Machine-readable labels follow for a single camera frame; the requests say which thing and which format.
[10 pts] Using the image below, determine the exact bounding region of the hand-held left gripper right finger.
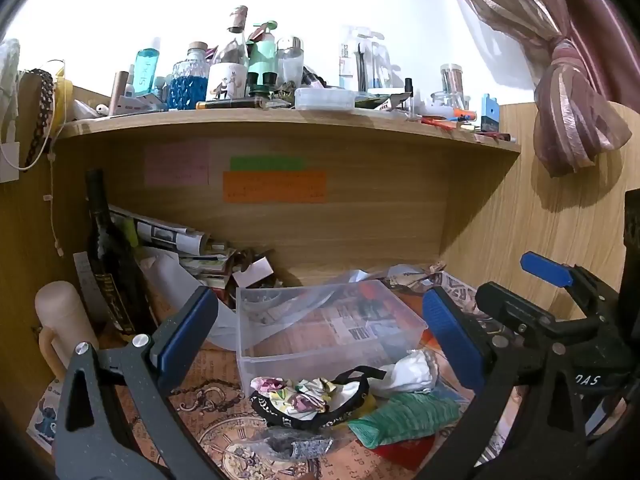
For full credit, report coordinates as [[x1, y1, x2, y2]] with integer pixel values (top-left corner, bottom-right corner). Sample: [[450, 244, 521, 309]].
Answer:
[[415, 286, 588, 480]]

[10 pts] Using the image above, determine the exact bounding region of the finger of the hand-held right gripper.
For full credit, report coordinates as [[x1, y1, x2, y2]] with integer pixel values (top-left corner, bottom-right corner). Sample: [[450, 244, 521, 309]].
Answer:
[[520, 251, 622, 322], [475, 282, 601, 347]]

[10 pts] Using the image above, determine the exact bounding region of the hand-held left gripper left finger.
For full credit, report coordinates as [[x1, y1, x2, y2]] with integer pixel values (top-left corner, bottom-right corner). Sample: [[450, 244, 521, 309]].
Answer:
[[54, 286, 221, 480]]

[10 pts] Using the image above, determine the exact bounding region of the white cloth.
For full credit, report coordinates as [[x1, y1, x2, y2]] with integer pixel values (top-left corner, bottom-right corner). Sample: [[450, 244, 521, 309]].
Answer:
[[0, 38, 22, 137], [385, 349, 442, 395]]

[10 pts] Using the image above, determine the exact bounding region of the green knitted cloth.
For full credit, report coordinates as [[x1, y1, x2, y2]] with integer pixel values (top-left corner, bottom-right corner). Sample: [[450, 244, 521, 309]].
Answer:
[[347, 391, 462, 450]]

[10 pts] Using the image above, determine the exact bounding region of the clear plastic storage box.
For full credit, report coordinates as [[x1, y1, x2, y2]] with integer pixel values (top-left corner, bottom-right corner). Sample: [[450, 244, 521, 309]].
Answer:
[[235, 280, 430, 399]]

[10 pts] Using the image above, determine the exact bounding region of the floral cloth with black trim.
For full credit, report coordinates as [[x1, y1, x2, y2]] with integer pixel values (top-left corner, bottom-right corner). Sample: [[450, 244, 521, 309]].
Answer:
[[248, 366, 388, 431]]

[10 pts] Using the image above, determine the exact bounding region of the grey glitter pouch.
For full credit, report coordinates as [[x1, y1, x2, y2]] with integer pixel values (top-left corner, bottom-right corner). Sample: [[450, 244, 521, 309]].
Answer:
[[260, 426, 335, 462]]

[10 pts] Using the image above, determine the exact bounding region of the printed newspaper sheet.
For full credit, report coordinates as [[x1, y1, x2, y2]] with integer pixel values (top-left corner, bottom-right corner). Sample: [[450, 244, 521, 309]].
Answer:
[[434, 269, 483, 313]]

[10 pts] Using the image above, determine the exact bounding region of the pile of paper packets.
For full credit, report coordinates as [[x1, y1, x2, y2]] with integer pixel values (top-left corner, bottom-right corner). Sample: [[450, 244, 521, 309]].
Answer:
[[179, 242, 276, 307]]

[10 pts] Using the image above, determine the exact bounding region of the dark wine bottle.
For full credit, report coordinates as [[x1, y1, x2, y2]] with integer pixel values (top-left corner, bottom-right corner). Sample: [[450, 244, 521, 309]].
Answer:
[[85, 169, 153, 337]]

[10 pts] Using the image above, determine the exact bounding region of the rolled newspaper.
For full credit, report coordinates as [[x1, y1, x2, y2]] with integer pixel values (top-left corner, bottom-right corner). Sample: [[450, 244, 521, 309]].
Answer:
[[107, 204, 212, 262]]

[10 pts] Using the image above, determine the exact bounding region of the grey ruler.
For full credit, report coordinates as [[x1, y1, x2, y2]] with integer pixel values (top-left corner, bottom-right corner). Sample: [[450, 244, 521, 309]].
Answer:
[[73, 252, 110, 322]]

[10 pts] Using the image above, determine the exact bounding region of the brown clock print table mat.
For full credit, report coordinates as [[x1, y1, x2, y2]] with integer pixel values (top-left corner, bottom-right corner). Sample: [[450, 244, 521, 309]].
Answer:
[[100, 280, 506, 480]]

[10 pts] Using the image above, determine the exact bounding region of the red cloth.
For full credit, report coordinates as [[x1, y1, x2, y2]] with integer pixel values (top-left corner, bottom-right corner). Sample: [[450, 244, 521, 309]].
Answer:
[[372, 434, 437, 472]]

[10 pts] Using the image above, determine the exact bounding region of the blue plastic clip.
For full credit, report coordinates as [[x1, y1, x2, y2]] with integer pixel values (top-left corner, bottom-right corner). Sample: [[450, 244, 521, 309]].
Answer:
[[480, 93, 501, 131]]

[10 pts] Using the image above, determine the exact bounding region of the blue cartoon sticker card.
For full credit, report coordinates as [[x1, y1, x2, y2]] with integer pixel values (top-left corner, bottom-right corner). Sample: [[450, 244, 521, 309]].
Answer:
[[26, 384, 62, 454]]

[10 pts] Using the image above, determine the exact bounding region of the pink sticky note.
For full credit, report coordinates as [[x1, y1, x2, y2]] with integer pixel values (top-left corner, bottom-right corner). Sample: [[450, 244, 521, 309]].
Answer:
[[144, 142, 211, 186]]

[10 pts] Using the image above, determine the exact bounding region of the orange sticky note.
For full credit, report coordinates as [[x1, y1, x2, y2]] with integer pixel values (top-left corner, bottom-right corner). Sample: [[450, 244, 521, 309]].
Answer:
[[222, 170, 327, 205]]

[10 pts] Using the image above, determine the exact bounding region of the pink striped curtain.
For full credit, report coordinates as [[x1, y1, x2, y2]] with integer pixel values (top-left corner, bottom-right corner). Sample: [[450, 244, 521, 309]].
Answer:
[[435, 0, 634, 179]]

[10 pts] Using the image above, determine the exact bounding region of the orange marker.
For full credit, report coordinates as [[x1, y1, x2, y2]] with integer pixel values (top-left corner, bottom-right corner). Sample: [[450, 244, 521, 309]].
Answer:
[[421, 109, 477, 124]]

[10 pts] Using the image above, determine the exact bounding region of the green sticky note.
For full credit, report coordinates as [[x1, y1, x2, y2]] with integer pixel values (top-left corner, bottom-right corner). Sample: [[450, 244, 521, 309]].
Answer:
[[229, 156, 306, 172]]

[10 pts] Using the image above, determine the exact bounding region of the glass jar with brushes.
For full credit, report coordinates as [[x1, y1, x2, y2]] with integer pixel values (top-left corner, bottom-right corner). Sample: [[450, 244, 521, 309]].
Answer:
[[439, 63, 466, 107]]

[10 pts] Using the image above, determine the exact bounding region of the dark pen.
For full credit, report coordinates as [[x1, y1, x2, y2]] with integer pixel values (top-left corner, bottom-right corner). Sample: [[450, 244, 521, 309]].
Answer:
[[195, 98, 265, 110]]

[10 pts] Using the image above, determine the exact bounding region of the white and red box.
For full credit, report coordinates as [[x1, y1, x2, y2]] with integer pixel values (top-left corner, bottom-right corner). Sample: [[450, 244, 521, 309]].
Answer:
[[117, 93, 167, 114]]

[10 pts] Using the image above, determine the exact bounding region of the wooden shelf board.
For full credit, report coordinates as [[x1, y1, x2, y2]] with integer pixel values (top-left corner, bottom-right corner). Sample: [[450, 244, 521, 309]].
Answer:
[[54, 106, 522, 157]]

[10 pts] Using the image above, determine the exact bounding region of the blue glass bottle with cork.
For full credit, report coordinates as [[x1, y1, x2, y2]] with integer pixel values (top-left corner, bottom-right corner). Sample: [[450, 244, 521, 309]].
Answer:
[[169, 41, 210, 110]]

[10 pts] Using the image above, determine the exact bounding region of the brown cardboard tube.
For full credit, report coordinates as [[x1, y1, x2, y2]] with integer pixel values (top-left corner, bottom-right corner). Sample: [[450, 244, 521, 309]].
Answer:
[[108, 70, 130, 116]]

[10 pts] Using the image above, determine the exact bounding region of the white printed mug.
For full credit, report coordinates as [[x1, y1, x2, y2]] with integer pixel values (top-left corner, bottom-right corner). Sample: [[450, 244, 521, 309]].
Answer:
[[207, 62, 250, 102]]

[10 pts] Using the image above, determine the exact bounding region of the yellow cloth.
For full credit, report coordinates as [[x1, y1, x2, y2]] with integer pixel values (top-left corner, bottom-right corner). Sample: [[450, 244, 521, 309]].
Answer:
[[52, 74, 74, 127]]

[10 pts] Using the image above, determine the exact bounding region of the brown beaded headband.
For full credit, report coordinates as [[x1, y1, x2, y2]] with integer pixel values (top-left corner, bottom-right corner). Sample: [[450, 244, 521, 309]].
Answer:
[[19, 68, 57, 171]]

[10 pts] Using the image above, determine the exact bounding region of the blue mouthwash bottle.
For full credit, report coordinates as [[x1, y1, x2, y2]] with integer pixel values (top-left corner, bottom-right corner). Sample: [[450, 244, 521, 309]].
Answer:
[[135, 37, 162, 97]]

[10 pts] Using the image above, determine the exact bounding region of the clear lidded plastic box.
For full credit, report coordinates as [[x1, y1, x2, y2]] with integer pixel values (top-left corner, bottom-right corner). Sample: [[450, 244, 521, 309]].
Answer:
[[294, 87, 356, 112]]

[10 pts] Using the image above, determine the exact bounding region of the clear tool packaging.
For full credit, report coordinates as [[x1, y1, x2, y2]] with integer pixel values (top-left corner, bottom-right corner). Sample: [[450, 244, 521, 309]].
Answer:
[[339, 24, 391, 94]]

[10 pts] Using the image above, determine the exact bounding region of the mint green bottle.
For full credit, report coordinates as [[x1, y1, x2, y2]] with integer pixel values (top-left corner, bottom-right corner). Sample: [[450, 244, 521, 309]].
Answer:
[[248, 21, 279, 87]]

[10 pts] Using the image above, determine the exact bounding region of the clear glass jar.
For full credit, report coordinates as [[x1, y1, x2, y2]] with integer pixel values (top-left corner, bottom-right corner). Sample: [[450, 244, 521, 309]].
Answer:
[[276, 36, 305, 87]]

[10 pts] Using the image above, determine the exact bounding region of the clear glass bottle with cork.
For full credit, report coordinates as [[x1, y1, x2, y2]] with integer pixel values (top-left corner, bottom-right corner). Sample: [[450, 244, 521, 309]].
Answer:
[[219, 5, 250, 67]]

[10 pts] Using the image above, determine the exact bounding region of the white hanging cloth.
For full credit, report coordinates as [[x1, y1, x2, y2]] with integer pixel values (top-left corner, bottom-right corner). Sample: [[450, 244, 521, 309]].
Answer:
[[0, 38, 22, 137]]

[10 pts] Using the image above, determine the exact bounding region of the beige mug with handle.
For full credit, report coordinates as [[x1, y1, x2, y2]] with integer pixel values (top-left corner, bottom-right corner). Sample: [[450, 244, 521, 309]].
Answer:
[[34, 280, 99, 382]]

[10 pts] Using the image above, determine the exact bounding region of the white cable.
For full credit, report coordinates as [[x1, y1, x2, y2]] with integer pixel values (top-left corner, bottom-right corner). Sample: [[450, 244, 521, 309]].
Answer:
[[46, 147, 64, 257]]

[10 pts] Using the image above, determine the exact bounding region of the white wall plug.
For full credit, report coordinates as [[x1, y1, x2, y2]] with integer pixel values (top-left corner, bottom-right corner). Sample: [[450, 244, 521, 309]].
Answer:
[[0, 141, 21, 184]]

